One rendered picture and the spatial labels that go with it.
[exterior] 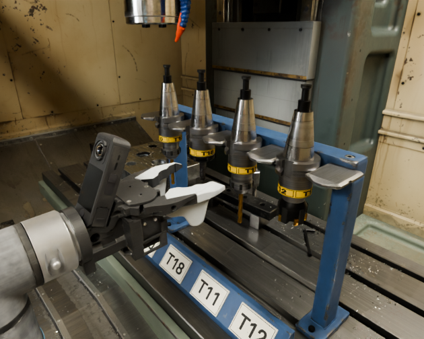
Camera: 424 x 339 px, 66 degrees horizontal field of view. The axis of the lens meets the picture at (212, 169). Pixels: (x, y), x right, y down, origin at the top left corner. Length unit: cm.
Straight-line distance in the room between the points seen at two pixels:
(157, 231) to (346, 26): 88
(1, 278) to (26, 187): 134
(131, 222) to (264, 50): 95
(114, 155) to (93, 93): 164
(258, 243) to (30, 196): 114
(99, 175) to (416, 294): 66
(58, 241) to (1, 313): 9
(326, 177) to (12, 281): 38
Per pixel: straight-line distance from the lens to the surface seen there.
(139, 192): 45
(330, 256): 57
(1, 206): 167
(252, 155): 51
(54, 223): 41
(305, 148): 47
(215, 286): 65
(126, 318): 87
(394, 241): 158
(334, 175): 47
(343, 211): 52
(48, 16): 195
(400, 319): 75
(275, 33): 123
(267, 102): 127
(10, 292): 41
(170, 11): 95
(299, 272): 78
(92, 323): 90
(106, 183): 41
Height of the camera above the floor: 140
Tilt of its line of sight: 24 degrees down
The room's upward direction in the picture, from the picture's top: straight up
